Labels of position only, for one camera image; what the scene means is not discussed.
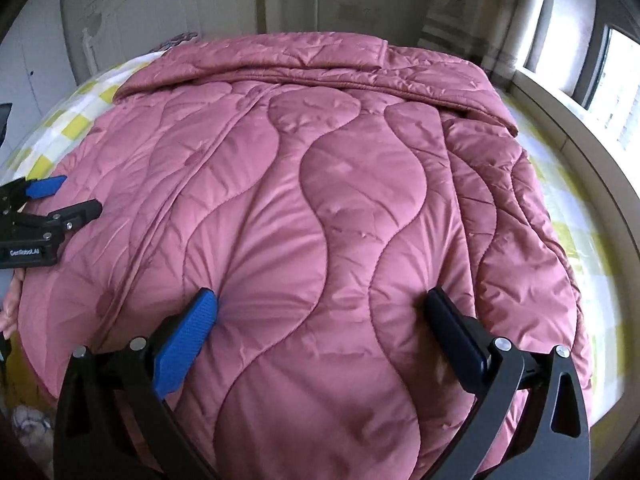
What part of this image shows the yellow white checked bed sheet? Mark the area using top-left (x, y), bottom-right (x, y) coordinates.
top-left (0, 50), bottom-right (638, 421)

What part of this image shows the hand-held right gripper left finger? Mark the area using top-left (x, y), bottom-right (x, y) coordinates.
top-left (52, 287), bottom-right (221, 480)

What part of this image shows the window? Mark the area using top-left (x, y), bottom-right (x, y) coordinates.
top-left (520, 20), bottom-right (640, 161)

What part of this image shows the white wooden headboard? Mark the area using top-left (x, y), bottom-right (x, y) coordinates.
top-left (60, 0), bottom-right (271, 86)

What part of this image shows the beige window ledge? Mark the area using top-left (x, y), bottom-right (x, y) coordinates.
top-left (500, 67), bottom-right (640, 291)

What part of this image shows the multicoloured patterned pillow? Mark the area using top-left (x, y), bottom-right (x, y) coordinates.
top-left (160, 31), bottom-right (198, 48)

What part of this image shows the beige curtain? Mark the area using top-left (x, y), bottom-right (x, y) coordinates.
top-left (420, 0), bottom-right (556, 76)

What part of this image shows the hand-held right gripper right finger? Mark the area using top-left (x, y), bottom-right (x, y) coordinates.
top-left (424, 287), bottom-right (591, 480)

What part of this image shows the pink quilted blanket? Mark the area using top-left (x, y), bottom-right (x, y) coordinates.
top-left (17, 30), bottom-right (593, 480)

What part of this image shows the person's left hand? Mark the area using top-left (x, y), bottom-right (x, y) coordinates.
top-left (0, 270), bottom-right (27, 341)

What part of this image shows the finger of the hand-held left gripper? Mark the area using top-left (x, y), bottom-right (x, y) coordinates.
top-left (20, 199), bottom-right (103, 240)
top-left (0, 176), bottom-right (68, 207)

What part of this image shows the yellow floral bed sheet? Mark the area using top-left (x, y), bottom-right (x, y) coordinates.
top-left (0, 345), bottom-right (63, 443)

